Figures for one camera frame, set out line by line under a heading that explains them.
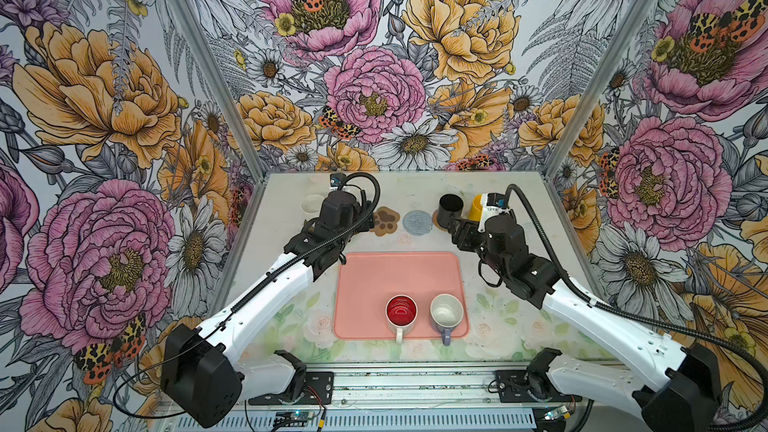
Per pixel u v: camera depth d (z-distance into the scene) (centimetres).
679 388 38
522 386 69
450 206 103
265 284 47
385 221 108
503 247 57
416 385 76
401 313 85
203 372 38
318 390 74
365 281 94
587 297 48
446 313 85
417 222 108
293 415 71
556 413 72
